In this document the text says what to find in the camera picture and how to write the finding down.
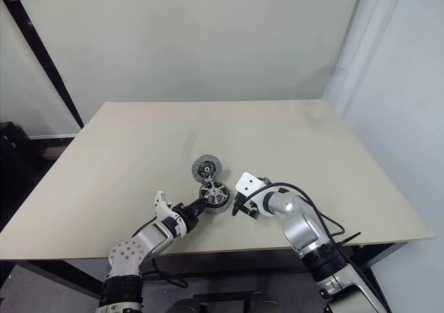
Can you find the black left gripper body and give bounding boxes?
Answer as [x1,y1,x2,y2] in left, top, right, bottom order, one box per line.
[173,203,200,230]

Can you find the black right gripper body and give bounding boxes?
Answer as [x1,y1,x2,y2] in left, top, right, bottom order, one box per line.
[237,195,262,221]

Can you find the grey round motor end cap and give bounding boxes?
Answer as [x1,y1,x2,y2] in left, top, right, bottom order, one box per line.
[191,155,221,184]

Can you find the dark rounded shape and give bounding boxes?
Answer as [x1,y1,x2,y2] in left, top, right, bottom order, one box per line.
[171,297,204,313]
[248,291,278,313]

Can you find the black bag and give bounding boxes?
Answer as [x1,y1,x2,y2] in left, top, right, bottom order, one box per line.
[0,121,28,168]

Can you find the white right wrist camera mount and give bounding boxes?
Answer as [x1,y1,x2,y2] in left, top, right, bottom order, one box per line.
[235,171,266,201]

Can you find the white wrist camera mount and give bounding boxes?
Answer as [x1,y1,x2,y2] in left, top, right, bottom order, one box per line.
[235,171,266,201]
[154,190,188,237]

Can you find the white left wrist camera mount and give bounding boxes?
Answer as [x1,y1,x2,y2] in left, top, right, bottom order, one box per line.
[154,190,188,237]

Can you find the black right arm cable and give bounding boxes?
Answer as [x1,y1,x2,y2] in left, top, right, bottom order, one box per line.
[242,180,348,246]

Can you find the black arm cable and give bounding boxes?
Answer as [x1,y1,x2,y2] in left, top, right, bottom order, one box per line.
[242,180,348,246]
[137,215,190,289]

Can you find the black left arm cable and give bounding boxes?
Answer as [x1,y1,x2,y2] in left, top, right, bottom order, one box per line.
[137,215,190,289]

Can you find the black diagonal wall strip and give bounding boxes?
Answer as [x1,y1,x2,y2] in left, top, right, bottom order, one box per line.
[0,0,85,129]

